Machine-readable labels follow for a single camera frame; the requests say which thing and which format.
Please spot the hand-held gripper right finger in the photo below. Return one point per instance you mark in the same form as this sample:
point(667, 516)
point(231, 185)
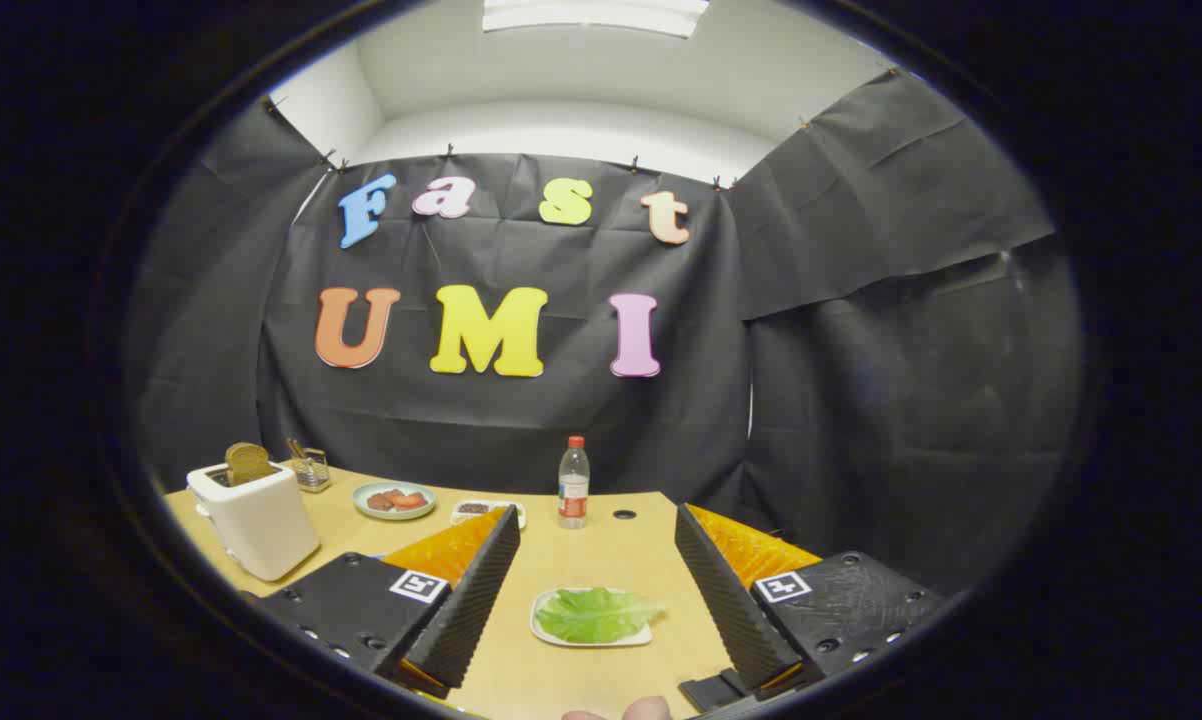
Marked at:
point(726, 600)

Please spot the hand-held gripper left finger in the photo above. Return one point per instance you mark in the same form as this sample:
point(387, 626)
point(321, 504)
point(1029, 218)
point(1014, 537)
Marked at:
point(471, 600)

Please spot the green lettuce leaf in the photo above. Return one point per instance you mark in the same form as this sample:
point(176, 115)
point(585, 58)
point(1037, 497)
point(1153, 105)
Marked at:
point(596, 615)

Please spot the brown bread slice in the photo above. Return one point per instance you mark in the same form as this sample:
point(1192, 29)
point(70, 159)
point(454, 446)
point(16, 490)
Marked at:
point(249, 463)

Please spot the white square plate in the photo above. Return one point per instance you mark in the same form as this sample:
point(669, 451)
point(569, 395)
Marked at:
point(546, 630)

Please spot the white divided grain tray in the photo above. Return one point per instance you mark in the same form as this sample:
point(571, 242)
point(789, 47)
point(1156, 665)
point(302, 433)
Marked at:
point(481, 510)

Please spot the red tomato slice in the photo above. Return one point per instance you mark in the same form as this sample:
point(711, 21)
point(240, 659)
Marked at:
point(409, 499)

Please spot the brown meat slice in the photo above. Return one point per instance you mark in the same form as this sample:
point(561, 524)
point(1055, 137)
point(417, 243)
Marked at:
point(379, 501)

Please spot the pale green round plate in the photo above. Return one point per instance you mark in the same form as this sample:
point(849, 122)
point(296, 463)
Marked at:
point(366, 508)

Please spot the clear bottle red cap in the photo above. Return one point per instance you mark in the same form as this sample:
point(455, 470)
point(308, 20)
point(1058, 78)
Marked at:
point(573, 490)

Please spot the white toaster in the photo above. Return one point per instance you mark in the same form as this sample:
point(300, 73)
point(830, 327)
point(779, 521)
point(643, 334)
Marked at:
point(261, 525)

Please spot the ceiling light panel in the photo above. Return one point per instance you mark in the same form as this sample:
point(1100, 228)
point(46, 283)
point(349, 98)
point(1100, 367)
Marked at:
point(591, 14)

